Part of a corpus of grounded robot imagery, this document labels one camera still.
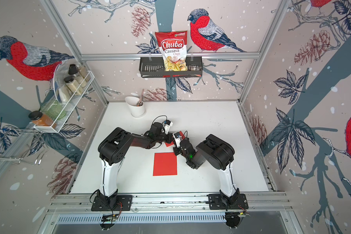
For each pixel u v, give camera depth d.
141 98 1.07
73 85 0.76
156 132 0.82
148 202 0.75
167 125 0.92
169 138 0.89
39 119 0.60
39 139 0.71
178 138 0.84
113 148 0.55
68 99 0.72
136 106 1.06
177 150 0.86
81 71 0.85
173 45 0.80
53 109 0.72
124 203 0.73
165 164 0.88
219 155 0.52
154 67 0.95
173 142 0.94
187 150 0.76
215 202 0.73
